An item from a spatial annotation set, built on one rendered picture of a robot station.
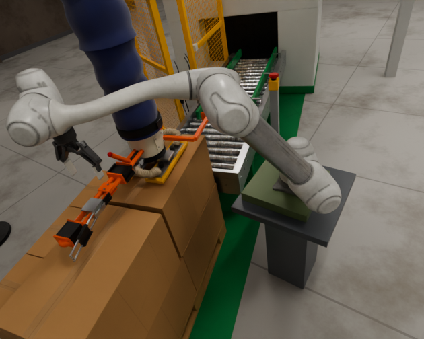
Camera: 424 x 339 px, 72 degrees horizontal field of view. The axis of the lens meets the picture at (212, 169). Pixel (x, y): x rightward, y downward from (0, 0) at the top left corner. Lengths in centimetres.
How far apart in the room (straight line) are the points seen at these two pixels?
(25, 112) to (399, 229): 236
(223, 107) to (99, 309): 80
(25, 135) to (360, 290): 197
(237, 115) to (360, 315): 158
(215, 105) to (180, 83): 20
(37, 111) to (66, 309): 70
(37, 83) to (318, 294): 188
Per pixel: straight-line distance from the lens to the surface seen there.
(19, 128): 88
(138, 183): 154
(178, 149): 161
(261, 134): 98
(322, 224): 147
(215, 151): 229
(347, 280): 220
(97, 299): 120
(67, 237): 120
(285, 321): 203
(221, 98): 85
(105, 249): 132
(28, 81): 104
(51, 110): 91
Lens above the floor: 188
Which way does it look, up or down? 39 degrees down
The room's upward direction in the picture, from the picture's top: 12 degrees counter-clockwise
